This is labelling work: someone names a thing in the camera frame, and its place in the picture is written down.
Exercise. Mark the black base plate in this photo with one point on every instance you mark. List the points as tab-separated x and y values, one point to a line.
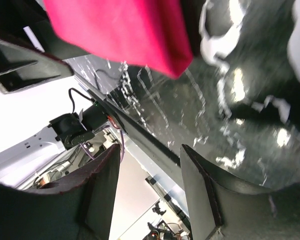
72	131

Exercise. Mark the red t-shirt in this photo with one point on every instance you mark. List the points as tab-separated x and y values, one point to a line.
140	32

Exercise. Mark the black marble table mat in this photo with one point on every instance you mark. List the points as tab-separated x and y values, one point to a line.
238	102

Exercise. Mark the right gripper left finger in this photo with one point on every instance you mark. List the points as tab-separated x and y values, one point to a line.
78	206

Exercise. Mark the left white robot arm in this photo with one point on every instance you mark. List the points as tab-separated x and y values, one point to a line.
30	153

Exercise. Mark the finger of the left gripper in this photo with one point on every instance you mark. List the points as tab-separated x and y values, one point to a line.
23	67

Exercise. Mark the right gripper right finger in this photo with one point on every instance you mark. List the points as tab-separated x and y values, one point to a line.
222	206

